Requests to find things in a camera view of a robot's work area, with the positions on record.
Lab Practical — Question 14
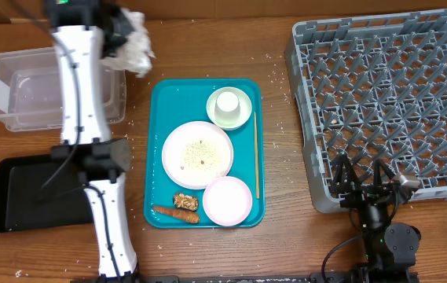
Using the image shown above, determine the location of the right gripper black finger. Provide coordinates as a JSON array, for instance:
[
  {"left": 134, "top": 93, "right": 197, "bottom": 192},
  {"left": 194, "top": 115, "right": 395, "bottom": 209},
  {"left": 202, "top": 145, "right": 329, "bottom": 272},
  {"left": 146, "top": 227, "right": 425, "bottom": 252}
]
[
  {"left": 373, "top": 159, "right": 395, "bottom": 189},
  {"left": 329, "top": 154, "right": 361, "bottom": 193}
]

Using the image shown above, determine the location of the white tissue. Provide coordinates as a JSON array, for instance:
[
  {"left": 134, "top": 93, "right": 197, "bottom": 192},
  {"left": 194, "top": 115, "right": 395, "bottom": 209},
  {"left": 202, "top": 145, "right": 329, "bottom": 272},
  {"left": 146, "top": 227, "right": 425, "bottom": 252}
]
[{"left": 101, "top": 8, "right": 155, "bottom": 78}]

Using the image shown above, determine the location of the small pink bowl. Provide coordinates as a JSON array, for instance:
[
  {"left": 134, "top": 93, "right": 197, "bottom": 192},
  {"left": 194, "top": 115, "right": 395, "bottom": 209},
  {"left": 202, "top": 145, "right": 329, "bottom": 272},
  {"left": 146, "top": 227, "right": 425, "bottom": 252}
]
[{"left": 203, "top": 176, "right": 253, "bottom": 226}]

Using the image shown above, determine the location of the pale green bowl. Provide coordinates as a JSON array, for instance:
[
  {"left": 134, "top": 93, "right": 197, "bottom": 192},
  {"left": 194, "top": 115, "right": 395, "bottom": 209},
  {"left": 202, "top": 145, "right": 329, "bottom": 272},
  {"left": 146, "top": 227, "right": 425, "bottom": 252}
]
[{"left": 206, "top": 86, "right": 252, "bottom": 130}]

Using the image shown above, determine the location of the white paper cup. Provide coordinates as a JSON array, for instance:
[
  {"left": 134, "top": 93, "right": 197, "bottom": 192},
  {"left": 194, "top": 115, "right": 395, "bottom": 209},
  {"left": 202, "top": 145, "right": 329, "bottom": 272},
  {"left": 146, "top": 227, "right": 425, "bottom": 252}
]
[{"left": 214, "top": 91, "right": 240, "bottom": 123}]

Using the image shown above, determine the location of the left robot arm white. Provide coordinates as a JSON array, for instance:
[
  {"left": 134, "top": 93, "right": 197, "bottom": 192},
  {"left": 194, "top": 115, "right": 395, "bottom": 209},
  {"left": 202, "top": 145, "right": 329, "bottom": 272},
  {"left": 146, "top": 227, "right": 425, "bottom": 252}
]
[{"left": 43, "top": 1, "right": 141, "bottom": 282}]

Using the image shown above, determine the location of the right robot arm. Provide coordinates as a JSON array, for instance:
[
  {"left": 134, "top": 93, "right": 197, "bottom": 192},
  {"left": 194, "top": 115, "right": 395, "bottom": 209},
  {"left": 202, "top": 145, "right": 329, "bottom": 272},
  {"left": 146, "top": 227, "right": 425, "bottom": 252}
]
[{"left": 321, "top": 155, "right": 421, "bottom": 282}]

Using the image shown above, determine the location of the grey dishwasher rack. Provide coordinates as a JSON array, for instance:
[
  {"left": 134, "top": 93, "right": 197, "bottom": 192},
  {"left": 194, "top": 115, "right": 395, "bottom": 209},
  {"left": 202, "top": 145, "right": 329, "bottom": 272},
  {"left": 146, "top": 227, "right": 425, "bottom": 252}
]
[{"left": 284, "top": 9, "right": 447, "bottom": 213}]

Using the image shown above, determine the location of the clear plastic waste bin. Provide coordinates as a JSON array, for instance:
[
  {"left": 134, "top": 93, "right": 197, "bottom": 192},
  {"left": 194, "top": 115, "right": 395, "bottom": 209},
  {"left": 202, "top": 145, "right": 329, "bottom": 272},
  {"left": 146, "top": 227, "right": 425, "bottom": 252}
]
[{"left": 0, "top": 46, "right": 127, "bottom": 133}]

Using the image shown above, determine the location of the teal plastic tray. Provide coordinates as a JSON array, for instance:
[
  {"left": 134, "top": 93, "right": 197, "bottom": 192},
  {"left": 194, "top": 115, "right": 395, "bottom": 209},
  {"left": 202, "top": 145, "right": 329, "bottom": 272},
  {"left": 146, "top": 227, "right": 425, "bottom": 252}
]
[{"left": 144, "top": 78, "right": 266, "bottom": 229}]

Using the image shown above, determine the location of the wooden chopstick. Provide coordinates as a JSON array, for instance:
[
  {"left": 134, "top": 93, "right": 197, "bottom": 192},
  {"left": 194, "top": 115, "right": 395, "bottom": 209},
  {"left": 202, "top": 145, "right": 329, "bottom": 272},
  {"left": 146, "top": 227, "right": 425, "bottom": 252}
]
[{"left": 254, "top": 112, "right": 260, "bottom": 200}]

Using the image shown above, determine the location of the large white pink-rimmed plate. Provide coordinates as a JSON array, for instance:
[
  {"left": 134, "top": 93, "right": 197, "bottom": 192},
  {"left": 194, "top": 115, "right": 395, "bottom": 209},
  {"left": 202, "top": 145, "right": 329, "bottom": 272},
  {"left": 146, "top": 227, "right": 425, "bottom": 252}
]
[{"left": 161, "top": 121, "right": 234, "bottom": 189}]

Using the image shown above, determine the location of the orange carrot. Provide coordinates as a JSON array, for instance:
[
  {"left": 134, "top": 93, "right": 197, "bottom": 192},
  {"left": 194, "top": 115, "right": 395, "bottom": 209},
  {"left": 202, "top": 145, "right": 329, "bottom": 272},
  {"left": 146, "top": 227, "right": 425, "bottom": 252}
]
[{"left": 152, "top": 206, "right": 200, "bottom": 224}]

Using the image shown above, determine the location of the brown granola bar piece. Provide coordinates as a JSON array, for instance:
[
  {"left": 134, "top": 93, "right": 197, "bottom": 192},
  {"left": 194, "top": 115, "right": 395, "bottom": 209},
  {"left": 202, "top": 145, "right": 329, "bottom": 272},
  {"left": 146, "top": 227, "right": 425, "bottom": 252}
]
[{"left": 173, "top": 193, "right": 199, "bottom": 212}]

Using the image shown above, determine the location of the black tray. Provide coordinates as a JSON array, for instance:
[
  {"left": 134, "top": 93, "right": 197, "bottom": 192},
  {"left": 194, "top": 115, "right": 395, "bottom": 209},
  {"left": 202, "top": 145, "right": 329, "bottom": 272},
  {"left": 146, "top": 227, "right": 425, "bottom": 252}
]
[{"left": 0, "top": 155, "right": 93, "bottom": 233}]

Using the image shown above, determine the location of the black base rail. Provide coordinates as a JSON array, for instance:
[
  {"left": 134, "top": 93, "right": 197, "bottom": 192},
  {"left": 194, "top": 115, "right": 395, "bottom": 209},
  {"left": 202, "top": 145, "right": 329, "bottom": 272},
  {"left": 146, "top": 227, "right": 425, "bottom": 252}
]
[{"left": 144, "top": 270, "right": 420, "bottom": 283}]

